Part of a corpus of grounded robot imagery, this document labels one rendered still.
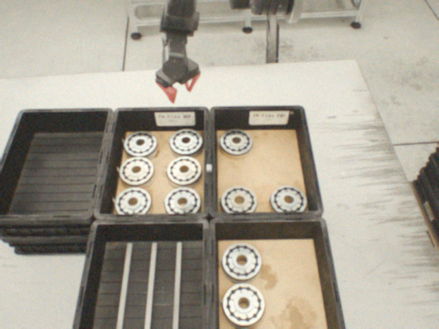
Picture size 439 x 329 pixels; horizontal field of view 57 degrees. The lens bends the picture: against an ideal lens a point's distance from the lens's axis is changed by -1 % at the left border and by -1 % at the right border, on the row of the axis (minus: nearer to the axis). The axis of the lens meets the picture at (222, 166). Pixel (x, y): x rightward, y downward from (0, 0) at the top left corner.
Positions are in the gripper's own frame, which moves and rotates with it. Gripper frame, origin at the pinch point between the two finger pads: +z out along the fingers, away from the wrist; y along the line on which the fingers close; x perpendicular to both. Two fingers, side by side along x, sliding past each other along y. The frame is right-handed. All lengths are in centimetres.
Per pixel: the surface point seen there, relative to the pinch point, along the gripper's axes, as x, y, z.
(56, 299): -5, -57, 36
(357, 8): 51, 212, 91
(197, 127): 2.8, 7.4, 21.7
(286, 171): -28.8, 15.0, 23.5
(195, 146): -3.5, 0.8, 20.2
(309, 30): 71, 183, 105
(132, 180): 0.7, -21.2, 20.3
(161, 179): -3.6, -14.0, 23.1
